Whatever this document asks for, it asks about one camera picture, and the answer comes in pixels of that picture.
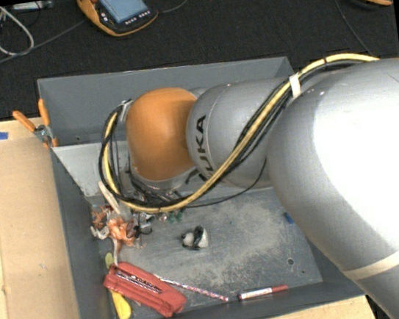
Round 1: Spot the black and white toy panda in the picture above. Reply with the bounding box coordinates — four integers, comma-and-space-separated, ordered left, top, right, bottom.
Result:
179, 224, 212, 254

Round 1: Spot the dark printed pencil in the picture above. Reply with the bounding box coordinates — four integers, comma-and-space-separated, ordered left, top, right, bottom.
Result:
114, 265, 164, 299

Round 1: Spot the red fabric pouch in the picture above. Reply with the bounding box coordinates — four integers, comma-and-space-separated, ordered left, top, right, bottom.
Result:
99, 252, 191, 319

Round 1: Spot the striped pink pencil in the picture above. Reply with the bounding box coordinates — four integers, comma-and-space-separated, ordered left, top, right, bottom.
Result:
153, 262, 231, 313

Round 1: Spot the yellow toy banana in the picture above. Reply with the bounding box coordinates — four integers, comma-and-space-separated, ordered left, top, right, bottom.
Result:
103, 250, 134, 319

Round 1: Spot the grey metal bin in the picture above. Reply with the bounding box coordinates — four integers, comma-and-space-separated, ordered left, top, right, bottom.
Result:
35, 35, 370, 319

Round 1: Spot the brown cardboard board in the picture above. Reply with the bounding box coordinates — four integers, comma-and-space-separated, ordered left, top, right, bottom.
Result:
0, 132, 84, 319

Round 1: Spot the red and white marker pen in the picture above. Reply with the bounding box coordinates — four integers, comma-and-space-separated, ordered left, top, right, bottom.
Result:
237, 283, 291, 302

